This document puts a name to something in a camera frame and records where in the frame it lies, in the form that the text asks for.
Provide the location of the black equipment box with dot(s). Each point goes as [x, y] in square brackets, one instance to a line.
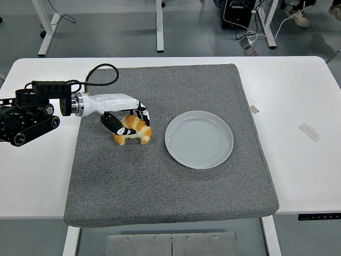
[239, 13]

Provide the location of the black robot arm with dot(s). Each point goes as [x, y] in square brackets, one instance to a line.
[26, 114]

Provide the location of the large clear tape strip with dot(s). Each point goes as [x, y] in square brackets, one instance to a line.
[309, 132]

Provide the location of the golden croissant bread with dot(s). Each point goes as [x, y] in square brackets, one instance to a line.
[143, 133]

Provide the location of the grey floor pedal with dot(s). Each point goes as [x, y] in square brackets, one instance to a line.
[251, 52]
[247, 43]

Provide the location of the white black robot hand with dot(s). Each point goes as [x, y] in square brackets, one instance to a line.
[106, 104]

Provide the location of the person's shoe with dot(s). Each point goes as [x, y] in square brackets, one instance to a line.
[299, 18]
[336, 10]

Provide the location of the black table control panel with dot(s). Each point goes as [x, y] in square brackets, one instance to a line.
[319, 217]

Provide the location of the white background desk leg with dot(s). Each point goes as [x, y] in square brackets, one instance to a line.
[49, 34]
[160, 26]
[269, 34]

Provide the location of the small clear tape strip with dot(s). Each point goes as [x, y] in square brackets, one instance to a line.
[254, 109]

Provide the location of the person's leg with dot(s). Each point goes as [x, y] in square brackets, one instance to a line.
[306, 4]

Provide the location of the black caster wheel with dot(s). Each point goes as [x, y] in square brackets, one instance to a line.
[42, 33]

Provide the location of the grey fabric mat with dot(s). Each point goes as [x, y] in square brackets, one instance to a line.
[160, 186]

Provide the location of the grey metal plate with screws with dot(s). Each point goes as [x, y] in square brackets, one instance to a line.
[138, 246]

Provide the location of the grey round plate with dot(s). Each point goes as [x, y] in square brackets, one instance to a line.
[199, 140]

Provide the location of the white table leg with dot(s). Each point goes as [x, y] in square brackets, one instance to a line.
[271, 240]
[70, 242]

